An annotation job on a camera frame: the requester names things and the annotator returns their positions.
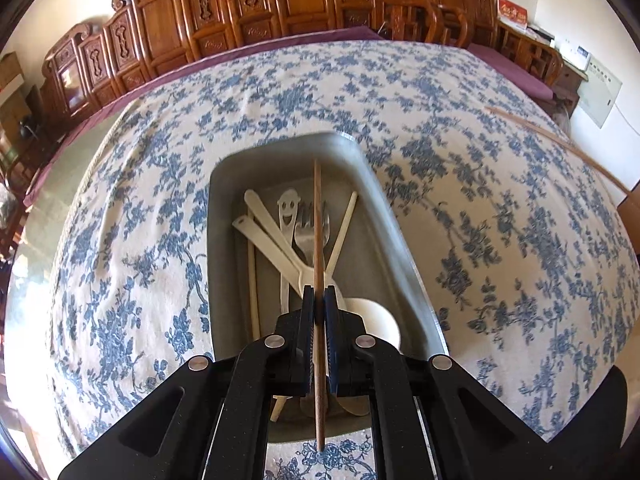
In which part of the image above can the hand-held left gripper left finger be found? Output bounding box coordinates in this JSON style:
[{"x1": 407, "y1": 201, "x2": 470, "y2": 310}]
[{"x1": 57, "y1": 284, "x2": 321, "y2": 480}]

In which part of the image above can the long carved wooden bench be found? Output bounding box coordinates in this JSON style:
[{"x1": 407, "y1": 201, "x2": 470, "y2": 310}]
[{"x1": 40, "y1": 0, "x2": 391, "y2": 122}]

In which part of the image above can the white plastic rice spoon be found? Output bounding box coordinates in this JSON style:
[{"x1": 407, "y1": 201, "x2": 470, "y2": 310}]
[{"x1": 231, "y1": 215, "x2": 402, "y2": 361}]

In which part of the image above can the wooden armchair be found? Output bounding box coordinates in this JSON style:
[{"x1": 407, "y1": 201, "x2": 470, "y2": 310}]
[
  {"x1": 435, "y1": 5, "x2": 472, "y2": 49},
  {"x1": 372, "y1": 0, "x2": 444, "y2": 44}
]

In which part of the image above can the white spoon with smiley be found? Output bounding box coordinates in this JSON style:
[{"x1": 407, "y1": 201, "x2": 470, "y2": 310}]
[{"x1": 276, "y1": 187, "x2": 302, "y2": 321}]

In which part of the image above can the brown wooden chopstick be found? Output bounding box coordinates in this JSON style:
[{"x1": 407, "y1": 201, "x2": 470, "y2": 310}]
[
  {"x1": 484, "y1": 106, "x2": 631, "y2": 195},
  {"x1": 312, "y1": 159, "x2": 327, "y2": 453}
]

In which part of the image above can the red booklet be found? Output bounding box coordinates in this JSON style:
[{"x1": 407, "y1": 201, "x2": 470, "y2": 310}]
[{"x1": 496, "y1": 0, "x2": 529, "y2": 30}]

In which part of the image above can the short purple seat cushion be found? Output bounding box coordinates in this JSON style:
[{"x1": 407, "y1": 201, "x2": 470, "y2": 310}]
[{"x1": 467, "y1": 42, "x2": 557, "y2": 102}]

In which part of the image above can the light bamboo chopstick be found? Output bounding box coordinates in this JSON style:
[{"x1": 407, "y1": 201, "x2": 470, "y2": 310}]
[
  {"x1": 246, "y1": 237, "x2": 262, "y2": 342},
  {"x1": 271, "y1": 191, "x2": 359, "y2": 422}
]

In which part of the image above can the metal fork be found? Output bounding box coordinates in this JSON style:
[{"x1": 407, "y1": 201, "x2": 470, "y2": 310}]
[{"x1": 294, "y1": 204, "x2": 332, "y2": 273}]

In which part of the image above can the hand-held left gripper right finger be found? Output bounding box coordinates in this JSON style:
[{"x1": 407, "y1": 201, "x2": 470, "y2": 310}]
[{"x1": 322, "y1": 285, "x2": 584, "y2": 480}]

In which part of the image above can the brown cardboard box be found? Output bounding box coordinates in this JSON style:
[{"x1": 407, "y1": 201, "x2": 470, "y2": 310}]
[{"x1": 0, "y1": 52, "x2": 26, "y2": 92}]

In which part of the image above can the metal tray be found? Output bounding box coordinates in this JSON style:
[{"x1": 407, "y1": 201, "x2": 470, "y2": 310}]
[{"x1": 207, "y1": 131, "x2": 449, "y2": 445}]

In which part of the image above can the blue floral tablecloth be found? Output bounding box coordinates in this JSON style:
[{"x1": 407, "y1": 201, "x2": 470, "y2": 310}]
[{"x1": 47, "y1": 40, "x2": 640, "y2": 480}]

